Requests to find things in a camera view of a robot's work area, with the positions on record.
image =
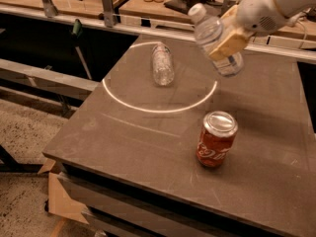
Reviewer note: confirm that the metal bracket post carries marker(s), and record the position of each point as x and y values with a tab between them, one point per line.
49	8
226	5
108	12

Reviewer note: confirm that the green handled tool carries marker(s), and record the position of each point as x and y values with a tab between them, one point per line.
76	33

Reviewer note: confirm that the clear plastic bottle lying down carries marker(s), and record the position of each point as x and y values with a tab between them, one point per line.
162	65

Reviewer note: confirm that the blue label plastic water bottle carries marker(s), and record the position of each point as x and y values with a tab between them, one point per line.
209	30

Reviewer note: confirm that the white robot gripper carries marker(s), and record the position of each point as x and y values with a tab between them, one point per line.
257	14

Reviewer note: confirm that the red coca-cola can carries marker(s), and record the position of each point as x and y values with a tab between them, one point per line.
217	135

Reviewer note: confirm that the right metal bracket post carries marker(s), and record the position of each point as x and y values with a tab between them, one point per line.
226	5

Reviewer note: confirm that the left metal bracket post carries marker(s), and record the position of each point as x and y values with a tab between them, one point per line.
49	8

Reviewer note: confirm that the black monitor stand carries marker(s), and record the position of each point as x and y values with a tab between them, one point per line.
179	8

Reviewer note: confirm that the grey metal shelf beam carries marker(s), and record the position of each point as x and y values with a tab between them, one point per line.
51	81

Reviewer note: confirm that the wooden board under table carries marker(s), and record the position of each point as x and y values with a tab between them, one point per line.
59	201

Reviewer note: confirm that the middle metal bracket post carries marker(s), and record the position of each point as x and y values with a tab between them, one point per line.
108	12

